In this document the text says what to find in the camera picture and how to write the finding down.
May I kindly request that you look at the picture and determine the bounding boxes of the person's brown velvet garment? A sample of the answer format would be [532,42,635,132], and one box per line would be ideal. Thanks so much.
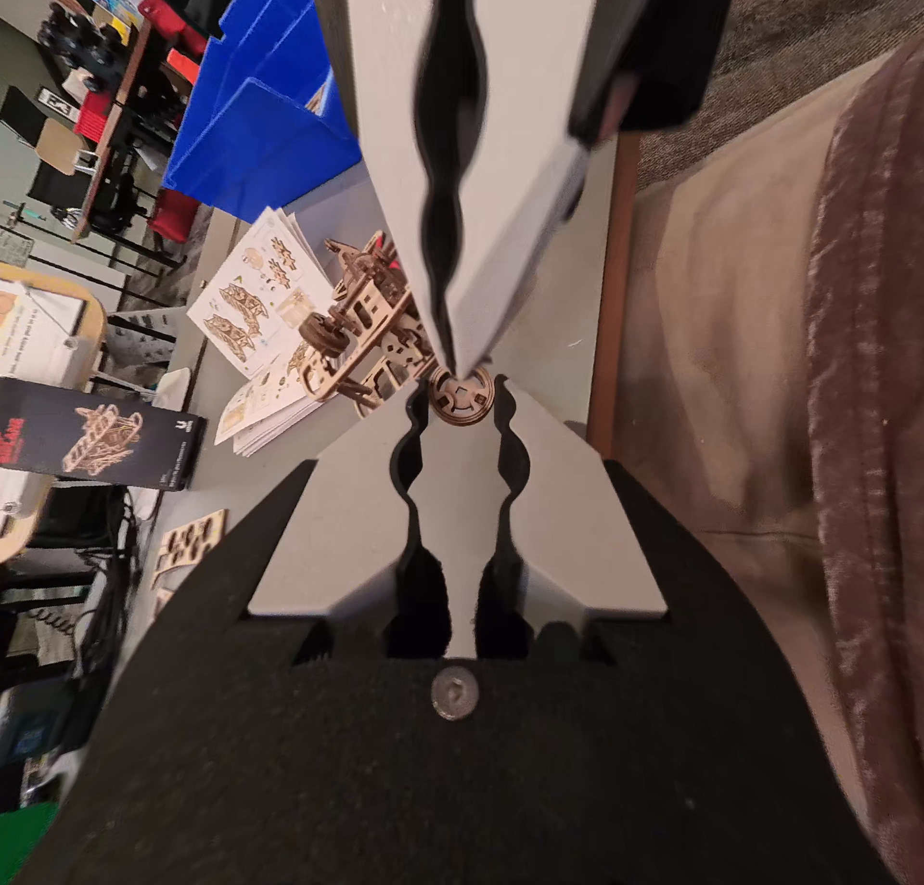
[803,32,924,885]

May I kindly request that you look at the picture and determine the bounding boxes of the black chair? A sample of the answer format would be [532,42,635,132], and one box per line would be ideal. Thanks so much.
[25,158,96,212]

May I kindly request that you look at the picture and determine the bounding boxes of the red stool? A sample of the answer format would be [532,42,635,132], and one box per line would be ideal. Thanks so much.
[147,188,201,244]

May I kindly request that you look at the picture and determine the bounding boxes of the black model kit box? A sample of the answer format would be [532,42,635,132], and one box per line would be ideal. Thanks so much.
[0,377,208,493]

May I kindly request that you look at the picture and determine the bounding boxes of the wooden board with paper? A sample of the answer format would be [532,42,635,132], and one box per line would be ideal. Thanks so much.
[0,262,108,563]

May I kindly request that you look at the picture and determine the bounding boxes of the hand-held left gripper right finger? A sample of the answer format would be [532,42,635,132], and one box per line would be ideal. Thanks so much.
[494,375,669,622]

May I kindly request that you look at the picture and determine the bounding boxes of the wooden part sheet oval holes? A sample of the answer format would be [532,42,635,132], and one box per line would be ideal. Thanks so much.
[151,507,229,590]

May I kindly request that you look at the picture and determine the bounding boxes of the wooden biplane model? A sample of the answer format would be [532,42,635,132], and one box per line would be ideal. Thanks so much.
[288,231,438,421]

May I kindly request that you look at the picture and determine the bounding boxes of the small wooden wheel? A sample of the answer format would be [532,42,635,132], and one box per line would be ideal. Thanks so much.
[427,366,496,428]

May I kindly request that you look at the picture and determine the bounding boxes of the pile of black devices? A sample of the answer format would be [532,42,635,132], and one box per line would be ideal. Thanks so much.
[35,2,132,93]

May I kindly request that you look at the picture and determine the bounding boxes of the blue plastic bin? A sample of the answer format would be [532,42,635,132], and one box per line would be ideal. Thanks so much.
[162,77,362,226]
[205,0,342,110]

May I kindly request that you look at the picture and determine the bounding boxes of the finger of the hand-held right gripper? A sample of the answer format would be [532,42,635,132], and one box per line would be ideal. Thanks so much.
[309,0,456,368]
[442,0,607,378]

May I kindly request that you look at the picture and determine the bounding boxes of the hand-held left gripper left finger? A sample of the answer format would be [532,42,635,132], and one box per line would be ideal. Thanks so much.
[246,378,436,622]

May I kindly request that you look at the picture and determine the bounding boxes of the open instruction booklet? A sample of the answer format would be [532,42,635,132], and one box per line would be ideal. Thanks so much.
[185,205,342,459]

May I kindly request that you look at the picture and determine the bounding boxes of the grey desk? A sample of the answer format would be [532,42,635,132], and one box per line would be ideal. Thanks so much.
[148,130,642,661]

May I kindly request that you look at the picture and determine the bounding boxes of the green plastic bin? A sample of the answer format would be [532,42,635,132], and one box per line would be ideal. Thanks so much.
[0,801,64,885]

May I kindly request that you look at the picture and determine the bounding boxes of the black cables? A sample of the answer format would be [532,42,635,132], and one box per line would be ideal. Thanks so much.
[27,487,149,687]

